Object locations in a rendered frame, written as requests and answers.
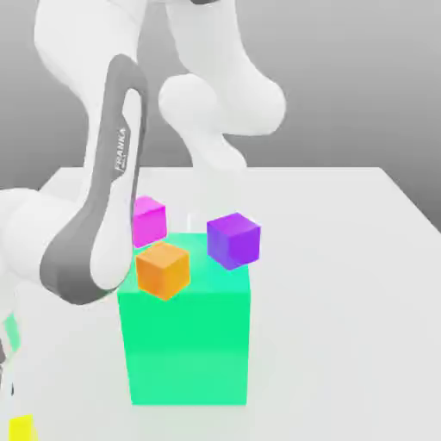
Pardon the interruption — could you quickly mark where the large green box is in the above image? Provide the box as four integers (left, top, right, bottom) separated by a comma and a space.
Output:
116, 233, 252, 407

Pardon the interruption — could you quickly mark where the small magenta cube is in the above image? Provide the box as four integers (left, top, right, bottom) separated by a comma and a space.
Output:
131, 195, 168, 250

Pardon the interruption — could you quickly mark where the small yellow cube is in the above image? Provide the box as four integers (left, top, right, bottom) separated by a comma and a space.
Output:
8, 414, 36, 441

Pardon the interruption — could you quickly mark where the small purple cube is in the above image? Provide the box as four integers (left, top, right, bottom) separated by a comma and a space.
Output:
206, 212, 262, 271

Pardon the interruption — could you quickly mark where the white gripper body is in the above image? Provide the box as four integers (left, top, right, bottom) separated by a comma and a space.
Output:
0, 365, 38, 419

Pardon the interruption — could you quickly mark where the small orange cube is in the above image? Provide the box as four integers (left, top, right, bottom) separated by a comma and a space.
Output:
134, 240, 191, 302

